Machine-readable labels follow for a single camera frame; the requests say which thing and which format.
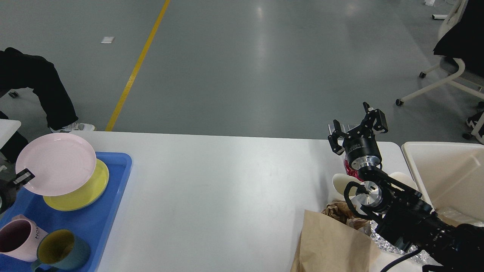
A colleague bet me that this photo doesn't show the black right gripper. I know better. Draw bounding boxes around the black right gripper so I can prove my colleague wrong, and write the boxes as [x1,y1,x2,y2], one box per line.
[328,103,389,170]

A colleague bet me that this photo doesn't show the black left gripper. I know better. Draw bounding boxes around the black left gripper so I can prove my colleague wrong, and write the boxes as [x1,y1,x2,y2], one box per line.
[0,169,35,214]

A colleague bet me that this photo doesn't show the pink plastic plate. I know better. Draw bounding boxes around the pink plastic plate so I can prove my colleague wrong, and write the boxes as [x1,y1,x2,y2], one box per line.
[15,133,96,196]

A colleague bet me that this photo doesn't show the dark green mug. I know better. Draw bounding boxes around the dark green mug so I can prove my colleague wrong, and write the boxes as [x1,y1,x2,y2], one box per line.
[31,229,91,272]

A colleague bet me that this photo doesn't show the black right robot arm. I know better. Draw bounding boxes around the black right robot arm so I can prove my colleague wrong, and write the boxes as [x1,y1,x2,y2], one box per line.
[328,102,484,272]

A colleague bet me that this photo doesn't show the red snack wrapper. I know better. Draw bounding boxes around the red snack wrapper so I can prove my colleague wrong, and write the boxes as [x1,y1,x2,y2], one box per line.
[344,157,361,181]

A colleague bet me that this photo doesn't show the white paper cup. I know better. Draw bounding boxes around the white paper cup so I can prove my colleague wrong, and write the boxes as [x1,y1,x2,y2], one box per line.
[389,172,418,191]
[328,173,361,203]

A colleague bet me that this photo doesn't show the white side table corner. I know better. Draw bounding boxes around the white side table corner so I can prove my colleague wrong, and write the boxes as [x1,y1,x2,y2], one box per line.
[0,119,21,148]

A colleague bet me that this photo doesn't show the pink mug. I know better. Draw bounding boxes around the pink mug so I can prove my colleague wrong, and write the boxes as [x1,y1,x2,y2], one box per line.
[0,215,48,262]

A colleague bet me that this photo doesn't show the yellow plastic plate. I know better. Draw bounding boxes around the yellow plastic plate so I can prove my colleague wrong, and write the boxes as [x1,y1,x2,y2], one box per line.
[43,159,110,212]

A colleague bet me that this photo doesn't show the crumpled brown paper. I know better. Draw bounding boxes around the crumpled brown paper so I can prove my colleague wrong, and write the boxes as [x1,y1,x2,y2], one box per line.
[321,200,371,236]

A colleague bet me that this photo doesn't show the blue plastic tray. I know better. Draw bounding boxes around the blue plastic tray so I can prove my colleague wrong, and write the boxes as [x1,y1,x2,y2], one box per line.
[0,152,132,272]

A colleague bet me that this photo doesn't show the seated person black trousers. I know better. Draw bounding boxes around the seated person black trousers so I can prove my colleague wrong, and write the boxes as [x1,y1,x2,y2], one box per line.
[0,48,95,164]

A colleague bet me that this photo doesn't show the beige plastic bin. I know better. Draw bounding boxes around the beige plastic bin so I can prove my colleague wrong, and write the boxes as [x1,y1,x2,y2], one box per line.
[402,142,484,221]

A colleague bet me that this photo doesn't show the brown paper bag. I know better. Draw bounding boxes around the brown paper bag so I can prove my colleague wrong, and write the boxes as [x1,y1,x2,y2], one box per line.
[290,210,381,272]

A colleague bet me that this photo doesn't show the standing person in black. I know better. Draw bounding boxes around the standing person in black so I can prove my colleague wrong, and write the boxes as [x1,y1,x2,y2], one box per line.
[433,0,484,138]

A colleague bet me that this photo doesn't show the white chair frame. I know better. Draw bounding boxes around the white chair frame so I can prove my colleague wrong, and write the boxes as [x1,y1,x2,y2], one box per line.
[395,0,483,106]

